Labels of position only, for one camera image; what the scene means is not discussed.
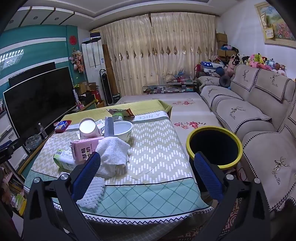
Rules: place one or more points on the white cloth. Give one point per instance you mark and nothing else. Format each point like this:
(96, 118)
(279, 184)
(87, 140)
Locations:
(113, 153)

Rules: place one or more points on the beige sofa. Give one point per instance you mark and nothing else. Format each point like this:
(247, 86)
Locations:
(254, 111)

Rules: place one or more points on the patterned red rug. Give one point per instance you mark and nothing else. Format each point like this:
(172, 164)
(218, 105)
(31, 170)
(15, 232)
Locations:
(233, 217)

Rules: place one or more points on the white paper cup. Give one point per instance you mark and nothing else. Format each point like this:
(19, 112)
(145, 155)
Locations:
(87, 127)

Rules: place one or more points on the clear water bottle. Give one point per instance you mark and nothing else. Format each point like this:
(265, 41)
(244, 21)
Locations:
(43, 132)

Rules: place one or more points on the white cylinder tube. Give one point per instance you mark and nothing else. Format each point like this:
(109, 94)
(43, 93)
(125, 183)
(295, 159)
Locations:
(75, 97)

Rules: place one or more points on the stack of colourful books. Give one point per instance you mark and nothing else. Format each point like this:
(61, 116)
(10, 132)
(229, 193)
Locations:
(13, 194)

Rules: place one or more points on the white standing air conditioner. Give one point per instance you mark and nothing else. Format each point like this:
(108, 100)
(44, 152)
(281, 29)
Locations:
(92, 60)

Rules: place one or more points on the red gift box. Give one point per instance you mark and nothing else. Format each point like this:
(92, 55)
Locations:
(63, 126)

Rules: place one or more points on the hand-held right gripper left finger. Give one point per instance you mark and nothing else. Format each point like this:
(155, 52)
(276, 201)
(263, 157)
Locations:
(89, 171)

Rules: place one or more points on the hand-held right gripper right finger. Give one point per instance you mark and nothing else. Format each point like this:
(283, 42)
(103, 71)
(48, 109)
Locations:
(208, 176)

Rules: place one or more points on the glass bowl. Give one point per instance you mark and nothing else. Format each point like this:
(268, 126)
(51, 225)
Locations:
(33, 142)

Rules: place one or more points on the dark green box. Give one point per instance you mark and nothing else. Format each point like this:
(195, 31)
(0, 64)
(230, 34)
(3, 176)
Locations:
(116, 98)

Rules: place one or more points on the red round wall ornament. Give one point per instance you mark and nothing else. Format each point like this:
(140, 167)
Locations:
(72, 40)

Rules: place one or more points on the green and white carton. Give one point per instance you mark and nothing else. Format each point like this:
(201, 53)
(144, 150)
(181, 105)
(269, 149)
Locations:
(64, 158)

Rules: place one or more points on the beige embroidered curtain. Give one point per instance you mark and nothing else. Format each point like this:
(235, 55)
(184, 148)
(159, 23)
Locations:
(157, 58)

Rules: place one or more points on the open cardboard boxes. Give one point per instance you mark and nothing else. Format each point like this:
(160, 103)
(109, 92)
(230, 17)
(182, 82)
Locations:
(86, 88)

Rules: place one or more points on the pile of plush toys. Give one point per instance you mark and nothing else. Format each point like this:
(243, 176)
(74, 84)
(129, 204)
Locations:
(252, 60)

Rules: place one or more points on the yellow rimmed black trash bin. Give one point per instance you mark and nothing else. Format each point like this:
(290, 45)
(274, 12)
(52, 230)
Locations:
(231, 165)

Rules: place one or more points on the glass low table with books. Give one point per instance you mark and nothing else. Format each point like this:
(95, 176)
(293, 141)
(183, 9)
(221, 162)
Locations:
(168, 88)

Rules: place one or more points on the orange snack packet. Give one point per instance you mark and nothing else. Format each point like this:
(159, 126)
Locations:
(124, 112)

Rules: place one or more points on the pink milk carton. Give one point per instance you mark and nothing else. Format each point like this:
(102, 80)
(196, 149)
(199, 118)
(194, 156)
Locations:
(83, 148)

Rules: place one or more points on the grey carton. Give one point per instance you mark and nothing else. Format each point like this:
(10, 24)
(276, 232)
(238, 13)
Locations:
(109, 127)

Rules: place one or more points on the large black television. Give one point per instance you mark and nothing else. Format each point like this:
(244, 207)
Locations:
(39, 99)

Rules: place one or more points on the stack of brown cardboard boxes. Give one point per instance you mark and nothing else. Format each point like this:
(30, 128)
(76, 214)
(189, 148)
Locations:
(221, 41)

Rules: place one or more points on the black tower fan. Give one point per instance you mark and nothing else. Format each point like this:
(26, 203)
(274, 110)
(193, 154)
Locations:
(106, 88)

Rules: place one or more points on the framed flower painting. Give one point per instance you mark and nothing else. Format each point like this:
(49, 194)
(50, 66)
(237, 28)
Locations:
(279, 25)

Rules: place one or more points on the white foam net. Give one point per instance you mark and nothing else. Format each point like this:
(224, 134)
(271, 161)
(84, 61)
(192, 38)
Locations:
(94, 192)

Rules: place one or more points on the white paper packet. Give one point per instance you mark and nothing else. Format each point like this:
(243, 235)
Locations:
(100, 124)

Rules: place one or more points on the black wall-mounted screen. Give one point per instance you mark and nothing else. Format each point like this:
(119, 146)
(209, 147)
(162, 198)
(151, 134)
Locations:
(32, 71)

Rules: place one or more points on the floral floor mat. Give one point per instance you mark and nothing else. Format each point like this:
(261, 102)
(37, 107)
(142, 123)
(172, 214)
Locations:
(185, 109)

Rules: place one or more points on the hanging flower decoration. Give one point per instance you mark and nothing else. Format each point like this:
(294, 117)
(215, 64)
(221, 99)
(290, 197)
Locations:
(77, 60)

